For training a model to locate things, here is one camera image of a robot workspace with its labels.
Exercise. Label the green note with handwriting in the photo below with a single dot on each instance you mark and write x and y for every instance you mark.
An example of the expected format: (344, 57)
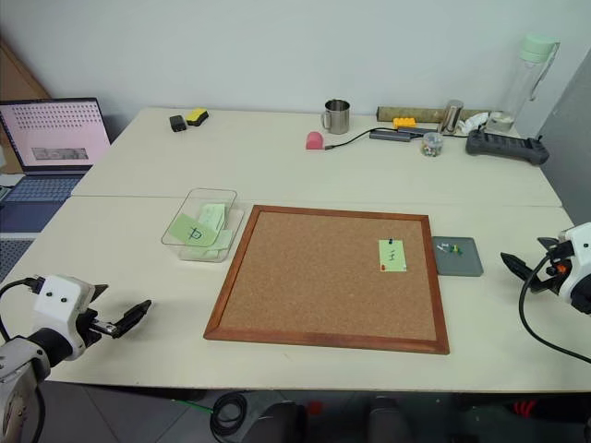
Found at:
(393, 258)

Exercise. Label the black power strip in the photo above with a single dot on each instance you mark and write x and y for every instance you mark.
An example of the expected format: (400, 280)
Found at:
(503, 147)

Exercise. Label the grey perforated metal platform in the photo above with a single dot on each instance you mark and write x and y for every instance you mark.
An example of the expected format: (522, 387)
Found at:
(14, 256)

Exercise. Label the grey upright panel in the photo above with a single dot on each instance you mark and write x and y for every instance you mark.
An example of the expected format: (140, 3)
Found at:
(570, 152)

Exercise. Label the wood framed cork board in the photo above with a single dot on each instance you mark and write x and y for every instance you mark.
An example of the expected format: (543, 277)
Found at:
(314, 277)

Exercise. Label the open laptop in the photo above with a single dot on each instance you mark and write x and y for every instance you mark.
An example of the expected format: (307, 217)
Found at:
(51, 134)

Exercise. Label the clear bottle with green lid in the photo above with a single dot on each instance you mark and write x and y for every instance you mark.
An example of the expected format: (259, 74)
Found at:
(524, 78)

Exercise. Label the small jar of pins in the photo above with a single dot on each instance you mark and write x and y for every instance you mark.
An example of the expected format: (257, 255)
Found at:
(432, 145)

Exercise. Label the steel mug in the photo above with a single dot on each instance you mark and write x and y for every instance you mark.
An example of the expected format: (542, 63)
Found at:
(338, 117)

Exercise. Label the small black block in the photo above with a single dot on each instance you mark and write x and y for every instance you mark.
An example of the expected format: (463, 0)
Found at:
(177, 123)

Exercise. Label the grey flat tray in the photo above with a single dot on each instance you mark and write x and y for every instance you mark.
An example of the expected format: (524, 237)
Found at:
(461, 265)

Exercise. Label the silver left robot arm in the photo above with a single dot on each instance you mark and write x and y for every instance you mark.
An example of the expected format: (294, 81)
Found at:
(16, 369)

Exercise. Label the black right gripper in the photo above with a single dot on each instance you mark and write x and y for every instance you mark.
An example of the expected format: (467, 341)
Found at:
(554, 270)

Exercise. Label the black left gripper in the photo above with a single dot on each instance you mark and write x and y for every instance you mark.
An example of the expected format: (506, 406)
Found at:
(88, 327)

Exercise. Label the grey USB hub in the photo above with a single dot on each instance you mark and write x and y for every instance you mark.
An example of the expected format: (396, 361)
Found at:
(390, 135)

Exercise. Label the pink rounded block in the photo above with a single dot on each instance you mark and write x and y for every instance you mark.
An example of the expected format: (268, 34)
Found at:
(315, 140)

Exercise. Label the long brown cardboard tube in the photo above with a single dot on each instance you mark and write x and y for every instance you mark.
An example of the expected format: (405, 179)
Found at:
(411, 113)

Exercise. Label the dark rounded shape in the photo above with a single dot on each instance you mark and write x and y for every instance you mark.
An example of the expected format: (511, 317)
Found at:
(390, 422)
(277, 422)

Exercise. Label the small clear round dish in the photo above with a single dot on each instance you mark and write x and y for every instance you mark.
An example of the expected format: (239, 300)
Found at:
(501, 122)

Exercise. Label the shiny metal cylinder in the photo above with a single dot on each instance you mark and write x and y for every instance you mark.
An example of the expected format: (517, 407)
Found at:
(452, 117)

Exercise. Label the yellow toy brick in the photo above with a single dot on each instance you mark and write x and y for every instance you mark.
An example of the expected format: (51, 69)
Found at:
(404, 123)

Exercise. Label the crumpled white cloth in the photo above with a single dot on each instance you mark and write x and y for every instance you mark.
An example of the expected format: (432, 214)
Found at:
(474, 123)

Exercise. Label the yellow and black eraser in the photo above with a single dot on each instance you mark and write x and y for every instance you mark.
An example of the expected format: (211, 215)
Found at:
(197, 116)

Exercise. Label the green note with black sign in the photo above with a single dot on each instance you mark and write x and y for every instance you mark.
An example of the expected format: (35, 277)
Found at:
(194, 233)

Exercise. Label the clear plastic box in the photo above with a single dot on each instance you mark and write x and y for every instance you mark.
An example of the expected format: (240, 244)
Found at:
(182, 251)

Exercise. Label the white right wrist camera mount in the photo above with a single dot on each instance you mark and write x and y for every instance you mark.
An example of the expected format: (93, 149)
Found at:
(579, 263)

